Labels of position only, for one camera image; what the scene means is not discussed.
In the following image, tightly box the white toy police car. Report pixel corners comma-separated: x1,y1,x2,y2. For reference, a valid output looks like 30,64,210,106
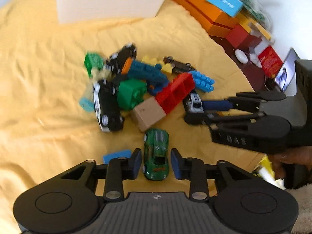
183,92,204,113

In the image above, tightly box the green toy car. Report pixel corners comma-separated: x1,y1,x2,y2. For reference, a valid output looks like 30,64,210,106
142,128,169,181

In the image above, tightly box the light blue building brick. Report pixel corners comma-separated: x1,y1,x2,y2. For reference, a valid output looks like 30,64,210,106
189,70,215,92

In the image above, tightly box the blue block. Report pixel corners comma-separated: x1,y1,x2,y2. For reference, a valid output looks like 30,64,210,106
103,150,132,164

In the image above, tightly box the red building brick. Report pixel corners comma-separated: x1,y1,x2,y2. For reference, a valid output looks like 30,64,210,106
155,73,195,114

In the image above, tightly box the beige wooden cube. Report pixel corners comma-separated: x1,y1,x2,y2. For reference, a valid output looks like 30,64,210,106
131,97,167,132

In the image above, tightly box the small black toy car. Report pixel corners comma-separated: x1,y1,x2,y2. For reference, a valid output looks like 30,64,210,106
163,56,196,74

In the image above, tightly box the dark blue toy figure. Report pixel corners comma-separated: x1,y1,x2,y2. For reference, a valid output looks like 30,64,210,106
121,58,169,96

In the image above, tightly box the yellow building brick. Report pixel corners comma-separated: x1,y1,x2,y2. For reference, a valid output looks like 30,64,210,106
141,56,172,74

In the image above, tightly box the green building brick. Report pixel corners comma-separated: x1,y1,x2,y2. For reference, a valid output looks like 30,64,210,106
117,79,147,111

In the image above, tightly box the green stamp toy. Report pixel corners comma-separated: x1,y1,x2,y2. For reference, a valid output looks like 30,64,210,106
84,52,104,78

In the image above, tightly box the black striped toy car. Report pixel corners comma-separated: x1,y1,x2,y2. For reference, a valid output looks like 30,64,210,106
105,43,137,74

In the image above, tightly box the smartphone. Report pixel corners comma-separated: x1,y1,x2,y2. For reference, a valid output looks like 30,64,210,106
274,48,299,93

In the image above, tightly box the white computer mouse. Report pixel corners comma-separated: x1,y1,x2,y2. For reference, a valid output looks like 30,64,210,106
234,49,249,65

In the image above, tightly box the red booklet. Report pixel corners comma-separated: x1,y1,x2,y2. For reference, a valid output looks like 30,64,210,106
258,45,283,78

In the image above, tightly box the red box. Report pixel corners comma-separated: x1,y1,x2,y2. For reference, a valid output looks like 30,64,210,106
225,24,262,50

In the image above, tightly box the orange box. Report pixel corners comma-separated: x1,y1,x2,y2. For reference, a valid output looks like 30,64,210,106
173,0,239,37

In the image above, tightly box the yellow cloth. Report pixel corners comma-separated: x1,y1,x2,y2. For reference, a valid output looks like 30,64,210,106
0,0,265,234

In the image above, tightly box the light blue box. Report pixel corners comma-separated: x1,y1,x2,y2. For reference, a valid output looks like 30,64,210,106
206,0,243,18

